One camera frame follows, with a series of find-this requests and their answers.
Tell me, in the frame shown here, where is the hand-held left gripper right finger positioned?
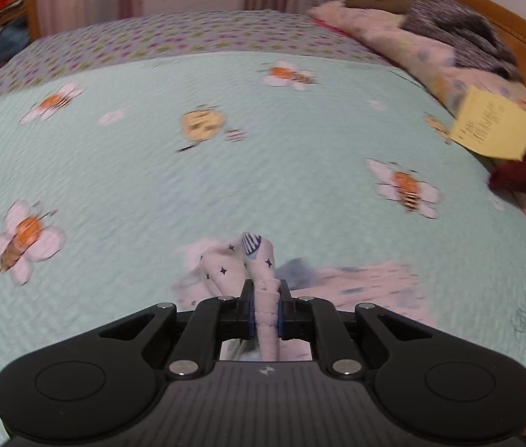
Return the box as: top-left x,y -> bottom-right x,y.
278,279 -> 433,378

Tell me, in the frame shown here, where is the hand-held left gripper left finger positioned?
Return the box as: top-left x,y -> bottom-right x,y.
100,279 -> 256,378

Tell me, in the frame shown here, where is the white patterned long-sleeve shirt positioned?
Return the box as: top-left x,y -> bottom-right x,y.
172,232 -> 438,363

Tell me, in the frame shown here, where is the blue clothes pile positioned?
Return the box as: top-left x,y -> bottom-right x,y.
0,25 -> 31,63

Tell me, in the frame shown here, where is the mint bee print quilt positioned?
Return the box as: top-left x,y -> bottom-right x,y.
0,51 -> 526,445

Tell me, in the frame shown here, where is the yellow paper note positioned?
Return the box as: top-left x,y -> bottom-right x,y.
449,85 -> 526,161

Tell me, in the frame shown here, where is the purple floral bedsheet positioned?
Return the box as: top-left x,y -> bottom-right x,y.
0,9 -> 394,112

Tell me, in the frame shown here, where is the floral pillow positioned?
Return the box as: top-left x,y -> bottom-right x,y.
307,0 -> 526,259

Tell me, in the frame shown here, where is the grey knit cloth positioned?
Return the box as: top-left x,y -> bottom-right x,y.
401,0 -> 522,80

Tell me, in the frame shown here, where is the wooden headboard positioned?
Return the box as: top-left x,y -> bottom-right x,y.
397,0 -> 526,103

